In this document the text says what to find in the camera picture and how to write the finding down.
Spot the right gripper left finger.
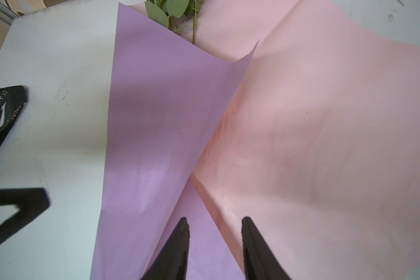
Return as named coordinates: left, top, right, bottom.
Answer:
left=141, top=217, right=190, bottom=280

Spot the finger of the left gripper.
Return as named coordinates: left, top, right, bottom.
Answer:
left=0, top=188, right=50, bottom=245

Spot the pink purple wrapping paper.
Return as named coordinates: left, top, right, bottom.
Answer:
left=91, top=1, right=420, bottom=280

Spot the pink fake rose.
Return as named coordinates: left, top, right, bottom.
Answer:
left=144, top=0, right=204, bottom=44

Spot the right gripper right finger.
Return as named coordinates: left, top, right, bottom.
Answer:
left=241, top=217, right=291, bottom=280

